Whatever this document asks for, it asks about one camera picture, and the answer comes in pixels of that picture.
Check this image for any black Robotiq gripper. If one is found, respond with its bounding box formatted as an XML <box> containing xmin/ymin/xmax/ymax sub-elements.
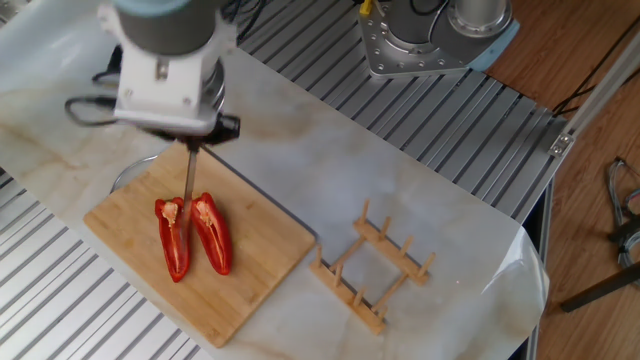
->
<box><xmin>147</xmin><ymin>113</ymin><xmax>242</xmax><ymax>154</ymax></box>

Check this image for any steel cleaver knife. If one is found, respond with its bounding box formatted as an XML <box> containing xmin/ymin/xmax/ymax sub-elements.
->
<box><xmin>178</xmin><ymin>147</ymin><xmax>200</xmax><ymax>254</ymax></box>

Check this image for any red chili pepper half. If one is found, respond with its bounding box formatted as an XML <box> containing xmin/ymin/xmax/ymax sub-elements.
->
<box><xmin>190</xmin><ymin>191</ymin><xmax>234</xmax><ymax>277</ymax></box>

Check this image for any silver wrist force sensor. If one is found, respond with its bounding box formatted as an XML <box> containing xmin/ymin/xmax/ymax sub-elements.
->
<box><xmin>199</xmin><ymin>57</ymin><xmax>227</xmax><ymax>115</ymax></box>

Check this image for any wooden cutting board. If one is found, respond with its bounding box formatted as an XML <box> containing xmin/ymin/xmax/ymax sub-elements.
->
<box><xmin>82</xmin><ymin>142</ymin><xmax>318</xmax><ymax>349</ymax></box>

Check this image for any wooden peg rack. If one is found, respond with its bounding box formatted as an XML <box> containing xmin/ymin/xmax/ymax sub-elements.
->
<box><xmin>308</xmin><ymin>198</ymin><xmax>437</xmax><ymax>336</ymax></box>

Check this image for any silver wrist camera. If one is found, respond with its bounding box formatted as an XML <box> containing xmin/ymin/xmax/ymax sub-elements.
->
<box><xmin>112</xmin><ymin>105</ymin><xmax>221</xmax><ymax>137</ymax></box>

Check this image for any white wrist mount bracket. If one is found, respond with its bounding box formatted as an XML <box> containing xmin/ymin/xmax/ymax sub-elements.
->
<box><xmin>96</xmin><ymin>3</ymin><xmax>239</xmax><ymax>119</ymax></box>

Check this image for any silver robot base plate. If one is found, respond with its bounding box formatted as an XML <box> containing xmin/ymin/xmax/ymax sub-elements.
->
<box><xmin>358</xmin><ymin>4</ymin><xmax>474</xmax><ymax>79</ymax></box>

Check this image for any black floor cable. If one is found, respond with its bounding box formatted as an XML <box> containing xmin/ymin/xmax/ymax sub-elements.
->
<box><xmin>552</xmin><ymin>17</ymin><xmax>640</xmax><ymax>119</ymax></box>

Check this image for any aluminium frame post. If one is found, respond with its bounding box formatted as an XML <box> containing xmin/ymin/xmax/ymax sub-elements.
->
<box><xmin>547</xmin><ymin>29</ymin><xmax>640</xmax><ymax>159</ymax></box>

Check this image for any grey cable bundle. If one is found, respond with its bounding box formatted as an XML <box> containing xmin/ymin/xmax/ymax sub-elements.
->
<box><xmin>606</xmin><ymin>157</ymin><xmax>640</xmax><ymax>274</ymax></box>

